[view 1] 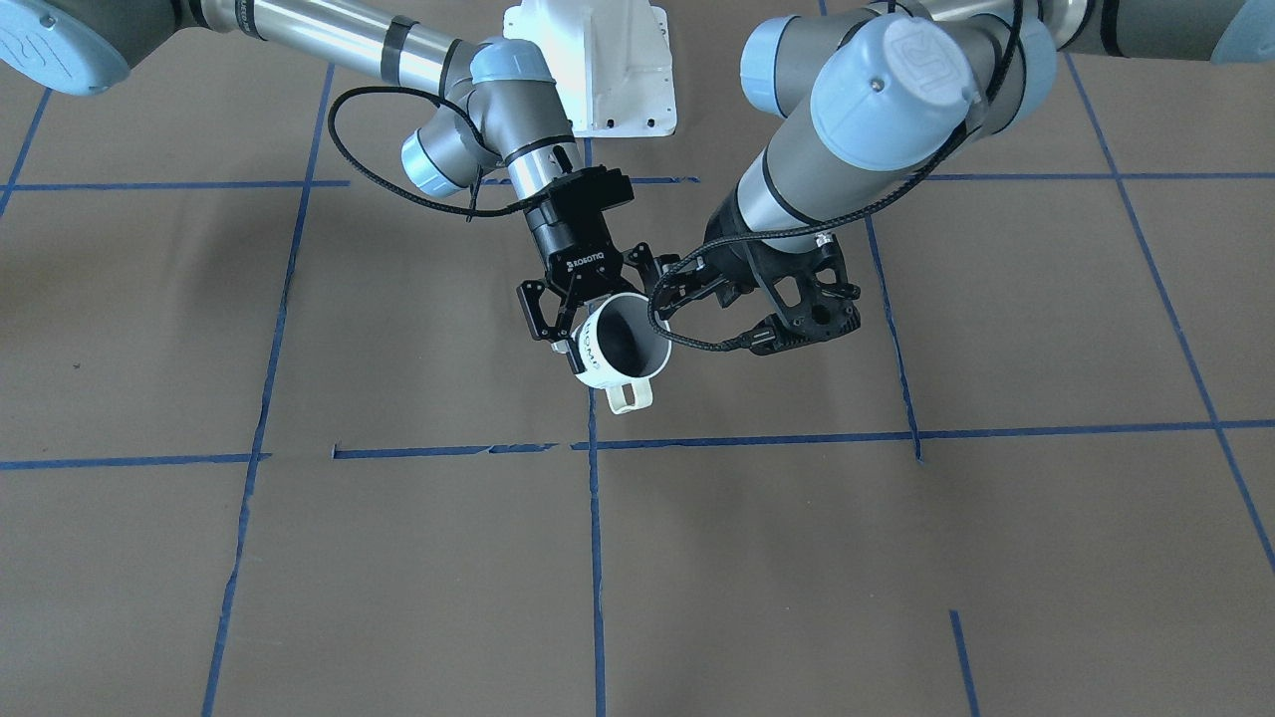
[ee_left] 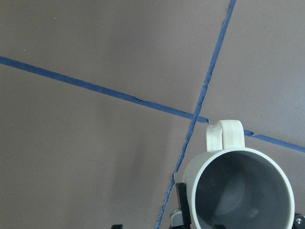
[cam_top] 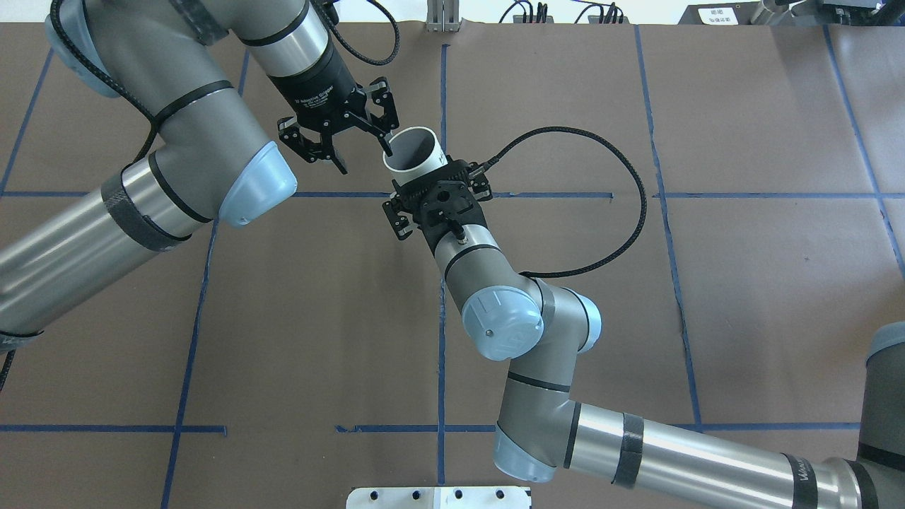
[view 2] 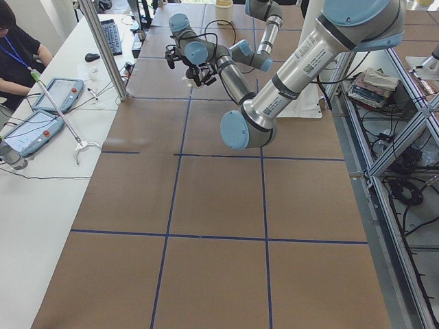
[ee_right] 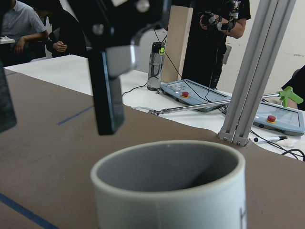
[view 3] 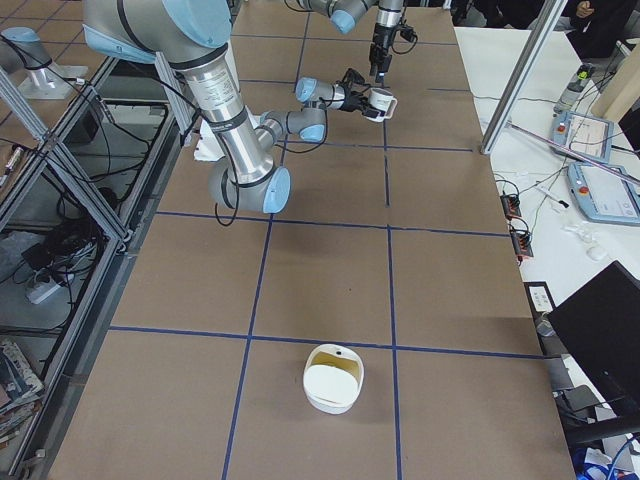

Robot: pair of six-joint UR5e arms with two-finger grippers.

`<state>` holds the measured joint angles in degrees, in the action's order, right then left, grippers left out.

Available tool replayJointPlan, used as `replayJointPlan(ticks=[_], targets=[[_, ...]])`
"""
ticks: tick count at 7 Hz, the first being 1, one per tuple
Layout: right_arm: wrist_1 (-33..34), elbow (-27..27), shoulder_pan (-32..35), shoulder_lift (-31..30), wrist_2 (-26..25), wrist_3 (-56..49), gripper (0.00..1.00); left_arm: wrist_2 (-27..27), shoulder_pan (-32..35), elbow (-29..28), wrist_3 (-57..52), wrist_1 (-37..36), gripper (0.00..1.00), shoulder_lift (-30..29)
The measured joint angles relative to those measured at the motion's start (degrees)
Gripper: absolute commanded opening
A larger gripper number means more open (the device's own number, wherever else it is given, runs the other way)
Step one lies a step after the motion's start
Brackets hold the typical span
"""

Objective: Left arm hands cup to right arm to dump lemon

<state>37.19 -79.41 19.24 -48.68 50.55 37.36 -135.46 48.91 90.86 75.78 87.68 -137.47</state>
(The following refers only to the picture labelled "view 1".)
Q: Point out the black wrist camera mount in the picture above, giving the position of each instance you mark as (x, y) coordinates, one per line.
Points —
(814, 301)

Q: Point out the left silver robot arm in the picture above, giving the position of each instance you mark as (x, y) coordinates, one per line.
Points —
(871, 99)

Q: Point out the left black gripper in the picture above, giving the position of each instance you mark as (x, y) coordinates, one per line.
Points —
(730, 261)

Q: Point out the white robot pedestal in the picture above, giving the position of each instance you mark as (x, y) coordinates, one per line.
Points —
(612, 62)

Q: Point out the white ribbed mug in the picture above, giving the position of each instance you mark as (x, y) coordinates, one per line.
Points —
(619, 350)

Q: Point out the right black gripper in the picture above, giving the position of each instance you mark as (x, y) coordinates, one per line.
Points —
(564, 242)

